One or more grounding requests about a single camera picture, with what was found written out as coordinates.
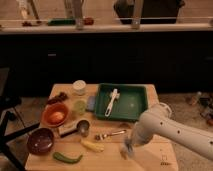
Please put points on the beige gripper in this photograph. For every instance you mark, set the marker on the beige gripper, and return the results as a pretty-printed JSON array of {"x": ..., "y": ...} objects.
[{"x": 127, "y": 149}]

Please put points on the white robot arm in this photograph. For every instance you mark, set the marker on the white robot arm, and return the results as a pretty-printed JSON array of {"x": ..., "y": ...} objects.
[{"x": 157, "y": 121}]

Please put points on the metal measuring cup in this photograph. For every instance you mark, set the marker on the metal measuring cup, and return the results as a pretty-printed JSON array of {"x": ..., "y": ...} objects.
[{"x": 80, "y": 126}]

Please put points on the light green small cup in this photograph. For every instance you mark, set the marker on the light green small cup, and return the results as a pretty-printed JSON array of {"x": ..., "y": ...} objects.
[{"x": 79, "y": 107}]

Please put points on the white paper cup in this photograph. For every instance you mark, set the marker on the white paper cup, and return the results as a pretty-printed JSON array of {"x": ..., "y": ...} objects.
[{"x": 79, "y": 87}]

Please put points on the yellow corn piece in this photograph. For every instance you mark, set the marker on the yellow corn piece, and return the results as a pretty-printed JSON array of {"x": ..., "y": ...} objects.
[{"x": 95, "y": 147}]

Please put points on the silver fork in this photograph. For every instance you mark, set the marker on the silver fork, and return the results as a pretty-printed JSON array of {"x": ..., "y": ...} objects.
[{"x": 99, "y": 137}]

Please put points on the green plastic tray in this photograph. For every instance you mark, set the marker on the green plastic tray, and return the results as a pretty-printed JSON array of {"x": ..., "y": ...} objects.
[{"x": 128, "y": 107}]

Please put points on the white plastic brush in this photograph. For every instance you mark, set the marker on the white plastic brush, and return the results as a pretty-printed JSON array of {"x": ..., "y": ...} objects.
[{"x": 114, "y": 95}]

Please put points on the green chili pepper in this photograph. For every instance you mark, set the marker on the green chili pepper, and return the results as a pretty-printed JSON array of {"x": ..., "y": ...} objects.
[{"x": 62, "y": 158}]

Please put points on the orange fruit in bowl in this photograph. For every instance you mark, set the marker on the orange fruit in bowl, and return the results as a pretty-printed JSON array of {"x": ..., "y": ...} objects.
[{"x": 56, "y": 117}]

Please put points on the orange bowl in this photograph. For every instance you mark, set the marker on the orange bowl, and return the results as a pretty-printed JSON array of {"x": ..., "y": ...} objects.
[{"x": 50, "y": 109}]

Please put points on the dark purple bowl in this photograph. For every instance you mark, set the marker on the dark purple bowl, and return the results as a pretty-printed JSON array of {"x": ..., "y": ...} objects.
[{"x": 41, "y": 141}]

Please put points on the red object on counter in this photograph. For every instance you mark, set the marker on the red object on counter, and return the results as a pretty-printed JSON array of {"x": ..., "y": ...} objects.
[{"x": 88, "y": 21}]

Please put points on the dark bin behind counter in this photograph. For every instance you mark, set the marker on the dark bin behind counter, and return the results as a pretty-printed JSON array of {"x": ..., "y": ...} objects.
[{"x": 153, "y": 11}]

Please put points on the green object on counter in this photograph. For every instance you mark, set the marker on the green object on counter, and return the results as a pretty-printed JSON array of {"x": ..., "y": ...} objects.
[{"x": 60, "y": 22}]

